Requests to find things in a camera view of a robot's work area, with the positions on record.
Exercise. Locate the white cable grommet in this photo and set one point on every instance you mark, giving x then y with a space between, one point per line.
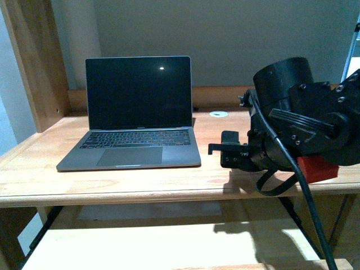
218 114

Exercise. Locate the grey open laptop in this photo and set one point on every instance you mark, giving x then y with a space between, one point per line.
139 113

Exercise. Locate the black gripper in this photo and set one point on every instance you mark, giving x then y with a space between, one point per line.
261 151

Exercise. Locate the red block on arm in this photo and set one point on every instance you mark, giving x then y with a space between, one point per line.
316 168

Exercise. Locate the wooden desk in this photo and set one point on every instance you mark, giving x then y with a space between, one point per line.
228 42

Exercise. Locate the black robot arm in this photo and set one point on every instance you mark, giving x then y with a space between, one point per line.
288 109

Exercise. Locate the wooden keyboard drawer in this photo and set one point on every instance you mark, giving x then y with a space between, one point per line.
241 238

